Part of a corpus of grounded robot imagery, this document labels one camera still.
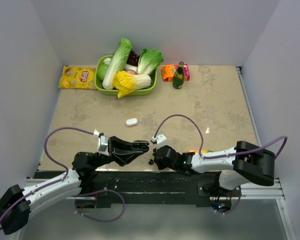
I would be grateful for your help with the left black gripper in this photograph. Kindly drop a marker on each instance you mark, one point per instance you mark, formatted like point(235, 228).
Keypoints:
point(125, 154)

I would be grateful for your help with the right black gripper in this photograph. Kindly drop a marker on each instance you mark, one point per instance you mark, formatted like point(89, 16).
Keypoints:
point(159, 165)

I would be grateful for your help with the black earbud charging case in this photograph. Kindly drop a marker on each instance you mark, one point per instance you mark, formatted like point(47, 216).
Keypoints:
point(140, 145)

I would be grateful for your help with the white earbud charging case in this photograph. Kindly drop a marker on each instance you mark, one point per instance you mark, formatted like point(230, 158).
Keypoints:
point(131, 122)

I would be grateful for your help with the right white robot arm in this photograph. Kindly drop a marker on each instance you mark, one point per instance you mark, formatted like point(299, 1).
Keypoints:
point(241, 164)

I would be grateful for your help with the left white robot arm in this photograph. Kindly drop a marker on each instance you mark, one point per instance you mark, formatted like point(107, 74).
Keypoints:
point(18, 204)

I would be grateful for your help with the orange sponge pack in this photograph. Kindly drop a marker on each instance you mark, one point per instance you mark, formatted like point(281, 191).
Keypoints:
point(202, 151)

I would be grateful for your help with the green plastic basket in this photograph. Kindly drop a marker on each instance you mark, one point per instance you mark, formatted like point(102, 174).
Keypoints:
point(114, 92)

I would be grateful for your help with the yellow napa cabbage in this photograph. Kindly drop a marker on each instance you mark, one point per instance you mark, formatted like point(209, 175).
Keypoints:
point(126, 82)

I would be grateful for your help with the green glass bottle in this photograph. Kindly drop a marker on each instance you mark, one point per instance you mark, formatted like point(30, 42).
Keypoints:
point(179, 76)

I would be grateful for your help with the green round cabbage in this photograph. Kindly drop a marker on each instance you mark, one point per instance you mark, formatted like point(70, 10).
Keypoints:
point(101, 71)

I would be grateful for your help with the pink snack box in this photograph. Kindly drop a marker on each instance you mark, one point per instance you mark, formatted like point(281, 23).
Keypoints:
point(186, 72)

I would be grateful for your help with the yellow Lays chips bag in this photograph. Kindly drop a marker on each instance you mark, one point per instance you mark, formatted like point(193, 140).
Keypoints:
point(76, 77)

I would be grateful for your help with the orange snack box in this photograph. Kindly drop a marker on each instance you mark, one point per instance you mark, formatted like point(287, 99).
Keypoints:
point(168, 72)

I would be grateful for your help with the dark red grapes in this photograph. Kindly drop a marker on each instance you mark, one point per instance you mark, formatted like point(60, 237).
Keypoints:
point(133, 59)

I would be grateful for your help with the green lettuce leaf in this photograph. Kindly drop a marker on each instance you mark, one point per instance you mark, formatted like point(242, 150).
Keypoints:
point(148, 61)

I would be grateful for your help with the tall green napa cabbage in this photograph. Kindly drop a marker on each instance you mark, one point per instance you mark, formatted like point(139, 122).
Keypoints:
point(117, 63)

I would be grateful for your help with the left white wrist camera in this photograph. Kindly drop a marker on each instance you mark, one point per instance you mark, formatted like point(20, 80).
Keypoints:
point(102, 143)

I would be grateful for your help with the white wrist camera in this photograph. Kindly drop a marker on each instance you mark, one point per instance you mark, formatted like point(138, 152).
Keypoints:
point(159, 140)
point(102, 143)

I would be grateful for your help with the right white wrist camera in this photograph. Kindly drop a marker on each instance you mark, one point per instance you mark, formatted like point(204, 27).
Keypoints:
point(159, 140)

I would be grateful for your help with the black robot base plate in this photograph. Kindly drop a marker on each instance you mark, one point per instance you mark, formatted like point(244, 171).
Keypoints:
point(154, 188)

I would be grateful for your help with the aluminium front rail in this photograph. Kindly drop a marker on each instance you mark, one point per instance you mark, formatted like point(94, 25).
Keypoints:
point(250, 191)

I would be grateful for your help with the aluminium rail right edge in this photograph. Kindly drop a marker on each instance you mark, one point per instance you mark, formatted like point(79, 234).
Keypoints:
point(240, 76)

